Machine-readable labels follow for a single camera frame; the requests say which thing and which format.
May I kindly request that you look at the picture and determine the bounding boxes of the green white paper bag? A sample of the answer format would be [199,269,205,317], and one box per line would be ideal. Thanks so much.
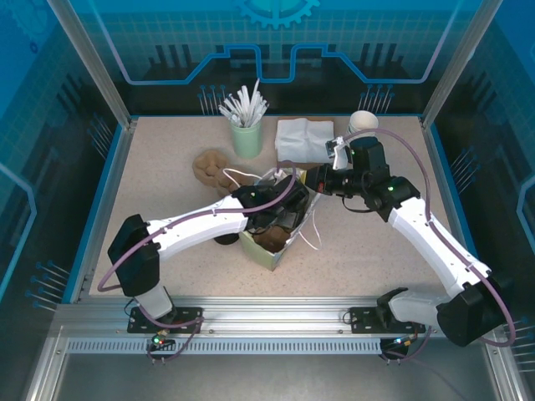
[223,165,323,272]

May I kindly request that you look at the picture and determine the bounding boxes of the white napkins on brown box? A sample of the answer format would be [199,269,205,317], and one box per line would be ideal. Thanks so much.
[275,118,338,173]

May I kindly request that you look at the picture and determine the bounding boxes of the stack of paper cups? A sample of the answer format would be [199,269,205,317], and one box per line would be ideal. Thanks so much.
[346,110,380,141]

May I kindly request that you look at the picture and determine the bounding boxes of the green straw holder cup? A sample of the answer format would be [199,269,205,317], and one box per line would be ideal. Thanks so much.
[231,119,264,160]

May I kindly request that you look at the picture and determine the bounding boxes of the white wrapped straw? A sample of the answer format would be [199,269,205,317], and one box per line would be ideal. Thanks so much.
[246,78,261,126]
[237,86,251,126]
[252,99,270,125]
[224,97,244,125]
[218,106,242,127]

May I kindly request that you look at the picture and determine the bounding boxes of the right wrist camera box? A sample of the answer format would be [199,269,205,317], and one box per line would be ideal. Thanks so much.
[324,136,352,170]

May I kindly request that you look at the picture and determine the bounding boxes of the aluminium mounting rail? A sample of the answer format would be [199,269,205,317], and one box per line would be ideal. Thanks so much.
[53,295,501,335]

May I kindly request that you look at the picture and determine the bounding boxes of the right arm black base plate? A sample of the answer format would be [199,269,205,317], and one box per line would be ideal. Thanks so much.
[349,307,425,334]

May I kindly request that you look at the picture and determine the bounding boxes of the slotted grey cable duct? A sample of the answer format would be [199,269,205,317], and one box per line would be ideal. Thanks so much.
[66,338,384,356]

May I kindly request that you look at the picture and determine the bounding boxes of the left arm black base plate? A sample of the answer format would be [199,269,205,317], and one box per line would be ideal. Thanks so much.
[127,307,204,334]

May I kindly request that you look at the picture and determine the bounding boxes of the aluminium frame post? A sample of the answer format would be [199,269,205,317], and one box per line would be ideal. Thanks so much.
[45,0,139,130]
[420,0,505,130]

